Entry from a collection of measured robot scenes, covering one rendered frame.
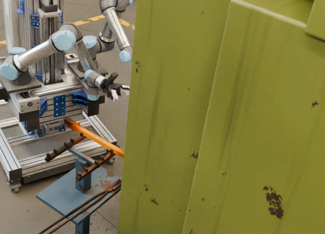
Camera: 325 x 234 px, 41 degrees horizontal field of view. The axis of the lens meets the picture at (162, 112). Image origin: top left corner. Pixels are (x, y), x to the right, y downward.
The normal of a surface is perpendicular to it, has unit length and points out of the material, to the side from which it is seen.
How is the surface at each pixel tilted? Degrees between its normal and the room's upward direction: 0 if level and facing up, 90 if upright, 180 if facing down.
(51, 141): 0
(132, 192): 90
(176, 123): 90
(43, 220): 0
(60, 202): 0
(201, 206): 90
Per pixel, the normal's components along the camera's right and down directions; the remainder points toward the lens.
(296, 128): -0.65, 0.36
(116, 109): 0.11, -0.83
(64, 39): 0.09, 0.50
